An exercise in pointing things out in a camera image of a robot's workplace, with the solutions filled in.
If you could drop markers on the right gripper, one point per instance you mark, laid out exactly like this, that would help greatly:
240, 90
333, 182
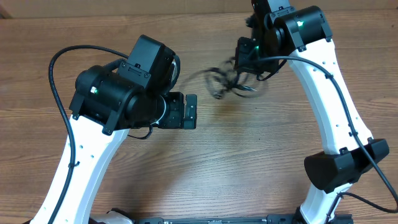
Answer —
245, 54

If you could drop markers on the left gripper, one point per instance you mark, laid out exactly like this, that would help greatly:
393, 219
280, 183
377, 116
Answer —
176, 119

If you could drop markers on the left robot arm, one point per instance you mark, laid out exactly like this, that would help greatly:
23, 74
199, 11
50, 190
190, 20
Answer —
135, 91

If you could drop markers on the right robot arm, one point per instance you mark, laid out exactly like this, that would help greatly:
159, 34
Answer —
303, 39

